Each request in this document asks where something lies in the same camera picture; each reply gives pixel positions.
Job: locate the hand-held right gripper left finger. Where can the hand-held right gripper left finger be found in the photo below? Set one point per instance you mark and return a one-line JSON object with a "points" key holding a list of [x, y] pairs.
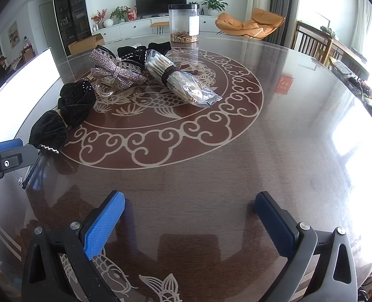
{"points": [[105, 223]]}

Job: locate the red decoration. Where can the red decoration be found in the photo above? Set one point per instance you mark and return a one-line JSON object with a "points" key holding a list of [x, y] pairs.
{"points": [[131, 13]]}

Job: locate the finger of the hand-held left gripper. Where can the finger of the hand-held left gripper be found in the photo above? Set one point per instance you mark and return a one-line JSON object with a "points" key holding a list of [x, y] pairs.
{"points": [[6, 144], [16, 160]]}

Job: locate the cotton swab pack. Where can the cotton swab pack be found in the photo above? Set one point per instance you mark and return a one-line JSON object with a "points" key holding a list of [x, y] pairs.
{"points": [[186, 85]]}

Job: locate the clear jar with black lid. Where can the clear jar with black lid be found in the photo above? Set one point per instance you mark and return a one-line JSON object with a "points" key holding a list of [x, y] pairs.
{"points": [[183, 22]]}

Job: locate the cardboard box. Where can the cardboard box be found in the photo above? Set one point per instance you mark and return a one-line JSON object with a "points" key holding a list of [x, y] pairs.
{"points": [[85, 45]]}

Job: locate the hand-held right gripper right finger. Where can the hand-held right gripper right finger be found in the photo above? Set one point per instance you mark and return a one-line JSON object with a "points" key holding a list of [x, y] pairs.
{"points": [[275, 226]]}

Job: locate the rhinestone bow hair clip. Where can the rhinestone bow hair clip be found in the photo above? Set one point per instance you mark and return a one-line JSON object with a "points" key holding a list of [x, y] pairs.
{"points": [[116, 69]]}

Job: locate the bushy potted plant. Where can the bushy potted plant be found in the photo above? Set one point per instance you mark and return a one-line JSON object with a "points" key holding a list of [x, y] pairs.
{"points": [[119, 13]]}

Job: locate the large potted plant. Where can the large potted plant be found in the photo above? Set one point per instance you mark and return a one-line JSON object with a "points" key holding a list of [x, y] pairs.
{"points": [[214, 4]]}

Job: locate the white television cabinet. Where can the white television cabinet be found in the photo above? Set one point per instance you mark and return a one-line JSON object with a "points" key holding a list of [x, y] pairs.
{"points": [[132, 28]]}

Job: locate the dark display cabinet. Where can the dark display cabinet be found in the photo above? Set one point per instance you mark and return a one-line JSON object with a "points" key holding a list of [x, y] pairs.
{"points": [[71, 12]]}

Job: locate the orange lounge chair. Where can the orange lounge chair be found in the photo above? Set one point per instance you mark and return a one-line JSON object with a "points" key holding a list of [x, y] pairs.
{"points": [[252, 23]]}

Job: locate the wooden chair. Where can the wooden chair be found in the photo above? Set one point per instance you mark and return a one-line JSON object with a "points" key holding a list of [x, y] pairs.
{"points": [[311, 42]]}

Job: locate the orange stool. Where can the orange stool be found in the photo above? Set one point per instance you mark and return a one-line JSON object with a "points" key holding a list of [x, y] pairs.
{"points": [[159, 24]]}

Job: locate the wall picture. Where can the wall picture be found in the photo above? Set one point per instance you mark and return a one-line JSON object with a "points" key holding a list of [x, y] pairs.
{"points": [[13, 34]]}

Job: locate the black bow with white stitching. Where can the black bow with white stitching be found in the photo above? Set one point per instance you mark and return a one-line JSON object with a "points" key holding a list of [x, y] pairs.
{"points": [[154, 48]]}

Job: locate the flat screen television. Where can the flat screen television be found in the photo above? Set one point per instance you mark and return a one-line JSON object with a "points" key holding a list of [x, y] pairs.
{"points": [[160, 2]]}

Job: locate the grey curtain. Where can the grey curtain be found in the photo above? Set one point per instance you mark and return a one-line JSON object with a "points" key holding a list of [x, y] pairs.
{"points": [[283, 6]]}

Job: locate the black velvet bow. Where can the black velvet bow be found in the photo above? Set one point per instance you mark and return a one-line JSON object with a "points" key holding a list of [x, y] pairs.
{"points": [[72, 103]]}

